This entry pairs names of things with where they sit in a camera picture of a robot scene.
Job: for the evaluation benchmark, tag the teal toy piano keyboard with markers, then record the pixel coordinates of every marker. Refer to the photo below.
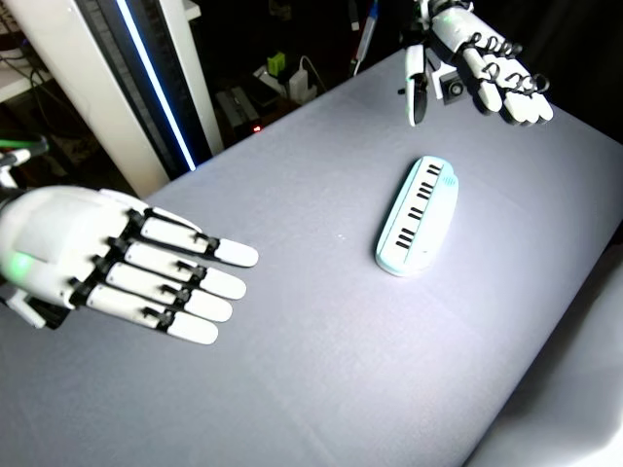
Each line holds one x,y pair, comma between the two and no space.
414,219

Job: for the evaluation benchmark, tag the white power adapter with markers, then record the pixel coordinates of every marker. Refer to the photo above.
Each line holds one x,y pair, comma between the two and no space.
298,83

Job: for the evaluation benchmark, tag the yellow-green plug adapter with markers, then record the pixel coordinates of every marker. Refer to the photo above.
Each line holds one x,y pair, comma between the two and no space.
276,62

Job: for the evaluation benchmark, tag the black device with red light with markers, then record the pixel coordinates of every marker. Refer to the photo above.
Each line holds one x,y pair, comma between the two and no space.
238,109

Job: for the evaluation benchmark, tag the grey table cloth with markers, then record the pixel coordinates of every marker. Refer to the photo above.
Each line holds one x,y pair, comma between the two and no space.
292,340

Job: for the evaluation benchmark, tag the white column with light strip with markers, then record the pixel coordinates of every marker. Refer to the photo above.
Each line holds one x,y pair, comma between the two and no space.
73,73

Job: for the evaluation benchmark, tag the white desk board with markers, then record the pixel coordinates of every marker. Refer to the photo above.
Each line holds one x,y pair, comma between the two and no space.
10,86

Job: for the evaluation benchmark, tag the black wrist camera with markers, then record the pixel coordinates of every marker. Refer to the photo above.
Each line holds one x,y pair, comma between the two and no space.
455,89

